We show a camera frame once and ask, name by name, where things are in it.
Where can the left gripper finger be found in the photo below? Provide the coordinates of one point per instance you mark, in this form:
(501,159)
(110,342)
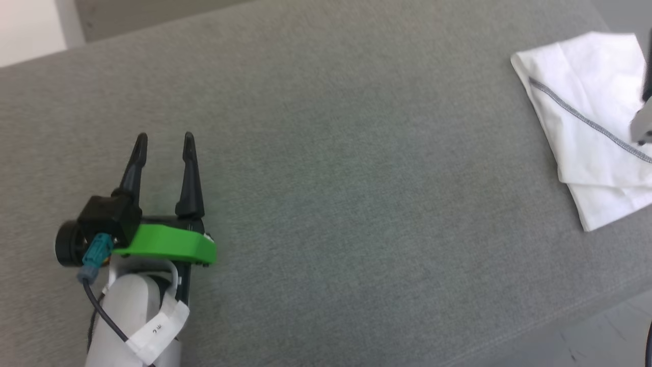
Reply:
(189,173)
(133,168)

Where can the white rectangular box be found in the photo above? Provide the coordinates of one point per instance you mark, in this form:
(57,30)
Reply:
(28,28)

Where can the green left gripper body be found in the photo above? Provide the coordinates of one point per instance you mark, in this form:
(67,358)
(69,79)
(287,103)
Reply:
(163,243)

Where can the white long-sleeve shirt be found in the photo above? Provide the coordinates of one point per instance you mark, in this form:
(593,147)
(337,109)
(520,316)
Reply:
(586,112)

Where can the grey fabric sofa cushion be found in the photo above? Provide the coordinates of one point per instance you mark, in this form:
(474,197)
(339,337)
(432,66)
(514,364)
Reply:
(331,178)

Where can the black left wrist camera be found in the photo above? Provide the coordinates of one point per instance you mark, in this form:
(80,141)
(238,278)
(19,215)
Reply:
(109,219)

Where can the white paper label tag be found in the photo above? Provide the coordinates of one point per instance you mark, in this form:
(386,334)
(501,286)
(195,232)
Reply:
(160,329)

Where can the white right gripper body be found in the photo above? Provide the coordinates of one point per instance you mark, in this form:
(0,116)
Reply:
(643,125)

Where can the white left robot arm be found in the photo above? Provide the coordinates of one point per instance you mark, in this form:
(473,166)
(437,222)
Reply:
(130,311)

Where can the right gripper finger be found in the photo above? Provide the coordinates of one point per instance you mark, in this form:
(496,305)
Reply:
(648,71)

